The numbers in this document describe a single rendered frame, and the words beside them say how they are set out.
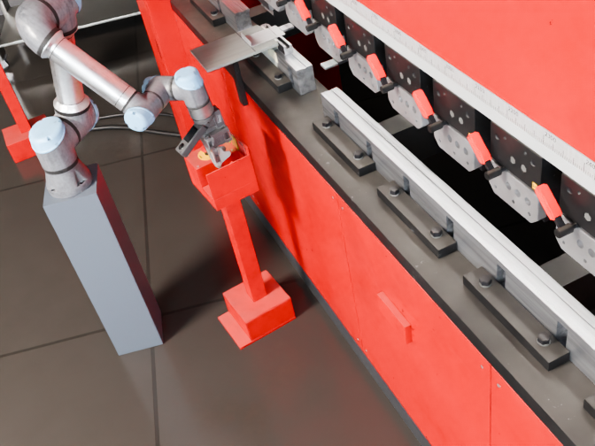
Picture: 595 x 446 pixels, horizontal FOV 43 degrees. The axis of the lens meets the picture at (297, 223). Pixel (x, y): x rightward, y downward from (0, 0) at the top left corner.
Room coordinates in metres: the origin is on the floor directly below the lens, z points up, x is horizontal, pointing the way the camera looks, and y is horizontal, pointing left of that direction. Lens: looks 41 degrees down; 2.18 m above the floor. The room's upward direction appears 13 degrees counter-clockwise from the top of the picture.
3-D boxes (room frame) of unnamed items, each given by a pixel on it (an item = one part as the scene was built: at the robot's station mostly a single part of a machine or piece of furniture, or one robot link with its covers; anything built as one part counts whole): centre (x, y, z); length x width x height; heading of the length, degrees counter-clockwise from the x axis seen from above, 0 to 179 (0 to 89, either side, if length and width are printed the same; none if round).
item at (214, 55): (2.37, 0.08, 1.00); 0.26 x 0.18 x 0.01; 107
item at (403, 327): (1.38, -0.21, 0.58); 0.15 x 0.02 x 0.07; 17
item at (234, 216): (2.05, 0.21, 0.39); 0.06 x 0.06 x 0.54; 23
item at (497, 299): (1.05, -0.42, 0.89); 0.30 x 0.05 x 0.03; 17
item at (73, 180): (2.10, 0.71, 0.82); 0.15 x 0.15 x 0.10
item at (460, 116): (1.28, -0.40, 1.26); 0.15 x 0.09 x 0.17; 17
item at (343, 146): (1.81, -0.18, 0.89); 0.30 x 0.05 x 0.03; 17
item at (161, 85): (2.02, 0.32, 1.08); 0.11 x 0.11 x 0.08; 62
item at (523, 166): (1.09, -0.46, 1.26); 0.15 x 0.09 x 0.17; 17
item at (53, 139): (2.10, 0.71, 0.94); 0.13 x 0.12 x 0.14; 152
